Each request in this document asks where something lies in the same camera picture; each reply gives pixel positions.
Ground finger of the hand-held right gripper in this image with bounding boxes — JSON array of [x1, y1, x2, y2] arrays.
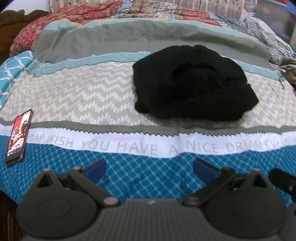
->
[[269, 168, 296, 194]]

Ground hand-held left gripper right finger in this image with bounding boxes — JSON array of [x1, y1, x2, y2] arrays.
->
[[183, 158, 269, 207]]

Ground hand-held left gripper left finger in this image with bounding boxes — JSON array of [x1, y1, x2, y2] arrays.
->
[[35, 158, 121, 207]]

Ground black pants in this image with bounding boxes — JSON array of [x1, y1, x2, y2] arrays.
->
[[132, 44, 259, 122]]

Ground patterned striped bed sheet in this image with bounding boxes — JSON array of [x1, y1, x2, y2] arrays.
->
[[0, 17, 296, 205]]

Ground black smartphone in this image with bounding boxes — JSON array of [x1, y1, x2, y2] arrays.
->
[[5, 109, 34, 167]]

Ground olive crumpled cloth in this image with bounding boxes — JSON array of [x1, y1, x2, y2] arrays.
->
[[279, 57, 296, 85]]

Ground teal lattice patterned cloth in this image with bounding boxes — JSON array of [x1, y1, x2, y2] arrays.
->
[[0, 50, 34, 109]]

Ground dark storage bin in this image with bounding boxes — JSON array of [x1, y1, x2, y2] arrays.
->
[[279, 0, 296, 50]]

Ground red floral patchwork quilt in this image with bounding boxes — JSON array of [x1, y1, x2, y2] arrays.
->
[[9, 0, 295, 65]]

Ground carved wooden headboard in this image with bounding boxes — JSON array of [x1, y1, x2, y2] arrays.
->
[[0, 10, 49, 61]]

